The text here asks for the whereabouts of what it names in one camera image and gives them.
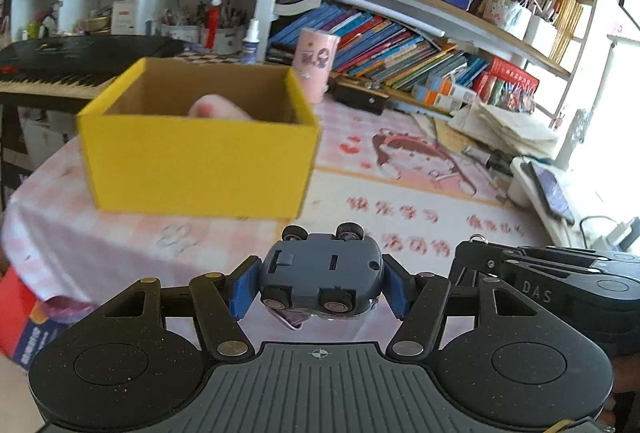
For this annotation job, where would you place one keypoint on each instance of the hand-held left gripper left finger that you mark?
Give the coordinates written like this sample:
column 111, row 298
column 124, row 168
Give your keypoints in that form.
column 245, row 290

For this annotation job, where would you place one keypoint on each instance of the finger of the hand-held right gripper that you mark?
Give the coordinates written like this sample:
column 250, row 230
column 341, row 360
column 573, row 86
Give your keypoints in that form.
column 465, row 265

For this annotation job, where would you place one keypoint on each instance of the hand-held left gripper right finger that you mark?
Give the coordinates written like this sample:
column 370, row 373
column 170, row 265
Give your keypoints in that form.
column 397, row 293

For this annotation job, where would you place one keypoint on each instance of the grey-blue toy car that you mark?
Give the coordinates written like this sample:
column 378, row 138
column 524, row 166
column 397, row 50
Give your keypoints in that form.
column 320, row 273

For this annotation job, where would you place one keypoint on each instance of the yellow cardboard box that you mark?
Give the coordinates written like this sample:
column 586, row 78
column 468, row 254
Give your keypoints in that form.
column 200, row 163

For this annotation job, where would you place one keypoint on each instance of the pink plush toy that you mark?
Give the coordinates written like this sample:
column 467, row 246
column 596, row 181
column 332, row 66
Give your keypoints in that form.
column 215, row 108

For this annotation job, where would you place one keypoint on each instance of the desktop with pink checkered cloth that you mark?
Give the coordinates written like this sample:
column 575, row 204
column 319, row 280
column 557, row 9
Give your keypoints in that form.
column 225, row 238

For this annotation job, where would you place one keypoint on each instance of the white charger plug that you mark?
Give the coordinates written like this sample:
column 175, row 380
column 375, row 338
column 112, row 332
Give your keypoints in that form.
column 619, row 233

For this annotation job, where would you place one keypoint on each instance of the white slanted stand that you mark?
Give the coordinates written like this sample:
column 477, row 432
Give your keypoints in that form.
column 522, row 183

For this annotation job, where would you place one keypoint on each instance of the smartphone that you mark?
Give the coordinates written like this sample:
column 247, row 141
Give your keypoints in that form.
column 552, row 190

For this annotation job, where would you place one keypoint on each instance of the yellow booklet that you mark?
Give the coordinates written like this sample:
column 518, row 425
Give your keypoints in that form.
column 450, row 138

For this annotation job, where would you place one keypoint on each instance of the stack of papers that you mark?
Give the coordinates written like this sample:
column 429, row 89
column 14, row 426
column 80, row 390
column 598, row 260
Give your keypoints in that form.
column 505, row 128

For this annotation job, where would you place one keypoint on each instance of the orange and white carton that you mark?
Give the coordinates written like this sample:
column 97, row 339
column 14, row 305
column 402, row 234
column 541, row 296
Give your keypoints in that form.
column 435, row 99
column 450, row 88

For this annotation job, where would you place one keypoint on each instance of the red game box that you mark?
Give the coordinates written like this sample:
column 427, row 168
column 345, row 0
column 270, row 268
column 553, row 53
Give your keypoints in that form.
column 507, row 85

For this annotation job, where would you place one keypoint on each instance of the black rectangular case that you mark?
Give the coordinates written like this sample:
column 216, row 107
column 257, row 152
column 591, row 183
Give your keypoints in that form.
column 360, row 95

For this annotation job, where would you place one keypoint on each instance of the red and blue box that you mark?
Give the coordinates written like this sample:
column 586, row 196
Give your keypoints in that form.
column 25, row 323

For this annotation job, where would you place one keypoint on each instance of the row of colourful books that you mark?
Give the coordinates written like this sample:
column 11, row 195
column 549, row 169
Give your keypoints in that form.
column 390, row 48

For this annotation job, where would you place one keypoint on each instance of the pink cartoon cylinder container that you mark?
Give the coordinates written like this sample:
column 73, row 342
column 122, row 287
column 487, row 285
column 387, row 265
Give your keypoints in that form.
column 315, row 63

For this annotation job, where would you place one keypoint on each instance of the white spray bottle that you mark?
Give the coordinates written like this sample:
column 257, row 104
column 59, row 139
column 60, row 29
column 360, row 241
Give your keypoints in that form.
column 251, row 45

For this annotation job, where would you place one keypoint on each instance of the white storage bin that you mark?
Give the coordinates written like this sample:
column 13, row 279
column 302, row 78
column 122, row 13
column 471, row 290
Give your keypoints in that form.
column 530, row 25

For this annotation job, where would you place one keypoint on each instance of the white pen holder cup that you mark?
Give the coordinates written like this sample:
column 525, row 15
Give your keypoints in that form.
column 180, row 33
column 227, row 40

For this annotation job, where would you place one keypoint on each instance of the black keyboard piano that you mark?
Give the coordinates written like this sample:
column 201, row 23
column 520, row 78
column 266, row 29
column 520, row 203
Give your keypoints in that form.
column 75, row 58

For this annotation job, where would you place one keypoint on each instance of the white box red label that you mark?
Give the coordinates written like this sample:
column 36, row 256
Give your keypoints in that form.
column 123, row 19

